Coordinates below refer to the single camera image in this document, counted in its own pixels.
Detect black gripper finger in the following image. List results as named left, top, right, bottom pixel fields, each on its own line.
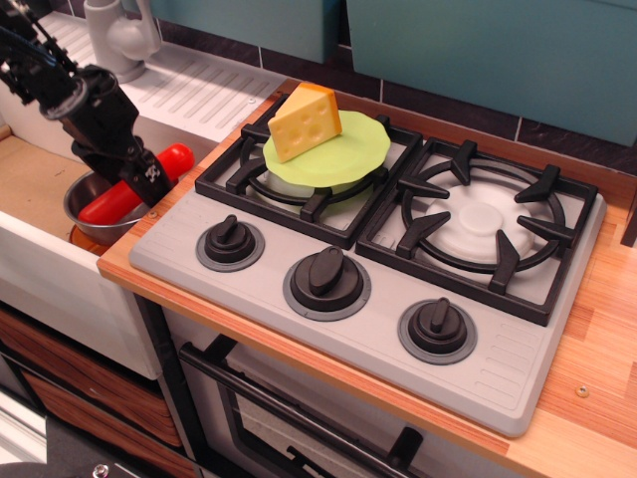
left=72, top=143, right=124, bottom=185
left=119, top=149, right=174, bottom=207

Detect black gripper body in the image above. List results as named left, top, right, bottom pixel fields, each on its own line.
left=42, top=65, right=144, bottom=162

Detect small steel pot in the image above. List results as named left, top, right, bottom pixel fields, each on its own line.
left=63, top=171, right=149, bottom=249

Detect red toy sausage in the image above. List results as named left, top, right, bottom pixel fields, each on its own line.
left=78, top=143, right=195, bottom=225

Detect yellow cheese wedge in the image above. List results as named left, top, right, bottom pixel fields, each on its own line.
left=268, top=83, right=342, bottom=163

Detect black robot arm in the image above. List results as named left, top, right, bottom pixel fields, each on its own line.
left=1, top=1, right=174, bottom=207

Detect light green plate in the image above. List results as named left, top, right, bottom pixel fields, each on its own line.
left=263, top=111, right=391, bottom=187

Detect grey toy faucet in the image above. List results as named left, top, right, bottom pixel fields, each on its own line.
left=84, top=0, right=161, bottom=83

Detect black left burner grate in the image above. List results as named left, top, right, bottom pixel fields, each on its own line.
left=195, top=96, right=423, bottom=249

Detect black burner grate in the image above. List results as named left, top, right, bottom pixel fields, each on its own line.
left=195, top=96, right=423, bottom=249
left=356, top=138, right=606, bottom=326

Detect black left stove knob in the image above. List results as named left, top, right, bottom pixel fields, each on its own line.
left=196, top=214, right=265, bottom=273

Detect black stove knob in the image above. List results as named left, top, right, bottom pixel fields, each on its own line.
left=196, top=214, right=265, bottom=273
left=283, top=246, right=371, bottom=322
left=398, top=298, right=478, bottom=365

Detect black middle stove knob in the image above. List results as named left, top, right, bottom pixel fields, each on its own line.
left=283, top=246, right=371, bottom=322

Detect wooden drawer fronts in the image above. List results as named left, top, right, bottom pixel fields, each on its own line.
left=1, top=304, right=196, bottom=477

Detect black right stove knob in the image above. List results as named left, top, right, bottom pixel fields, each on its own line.
left=398, top=298, right=478, bottom=365

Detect black right burner grate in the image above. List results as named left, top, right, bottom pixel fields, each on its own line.
left=356, top=138, right=606, bottom=326

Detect grey toy stove top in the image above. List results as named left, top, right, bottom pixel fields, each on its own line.
left=129, top=185, right=586, bottom=436

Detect oven door with black handle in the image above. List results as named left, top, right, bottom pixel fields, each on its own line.
left=165, top=311, right=513, bottom=477

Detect teal right wall cabinet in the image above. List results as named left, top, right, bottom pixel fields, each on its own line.
left=347, top=1, right=636, bottom=146

